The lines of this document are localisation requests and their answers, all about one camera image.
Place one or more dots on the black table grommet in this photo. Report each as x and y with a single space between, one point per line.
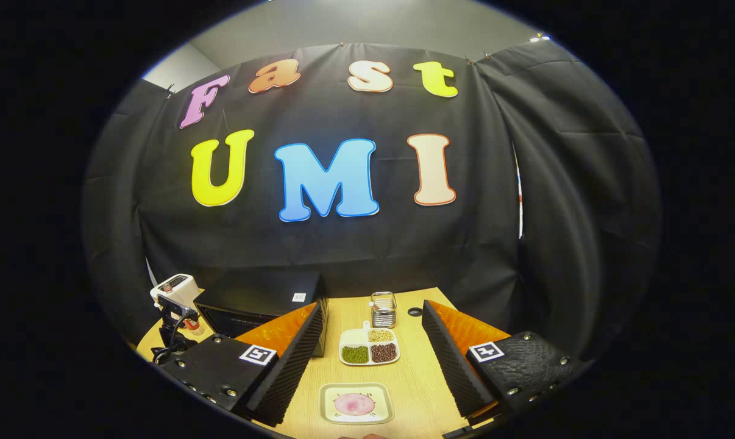
414 311

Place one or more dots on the small ceiling light panel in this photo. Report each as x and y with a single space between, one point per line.
539 38

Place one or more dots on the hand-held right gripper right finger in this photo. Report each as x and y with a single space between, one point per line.
450 366

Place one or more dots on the black backdrop cloth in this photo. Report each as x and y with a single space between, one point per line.
343 250

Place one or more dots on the white divided dish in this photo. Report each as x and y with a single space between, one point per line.
364 338

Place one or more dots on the dark red bean pile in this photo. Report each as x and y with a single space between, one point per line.
384 352

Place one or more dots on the metal mesh holder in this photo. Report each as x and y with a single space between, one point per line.
383 308

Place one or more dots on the white square food plate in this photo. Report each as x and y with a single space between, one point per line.
330 402

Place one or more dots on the black electric oven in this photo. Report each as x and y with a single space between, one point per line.
252 292

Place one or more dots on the green mung bean pile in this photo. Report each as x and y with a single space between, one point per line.
355 355

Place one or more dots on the pink ham slice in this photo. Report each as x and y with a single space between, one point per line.
354 404

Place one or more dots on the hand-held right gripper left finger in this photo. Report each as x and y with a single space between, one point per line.
294 372

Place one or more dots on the yellow soybean pile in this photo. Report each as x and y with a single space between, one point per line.
380 335

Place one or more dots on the small seasoning bottle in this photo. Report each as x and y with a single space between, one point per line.
195 328

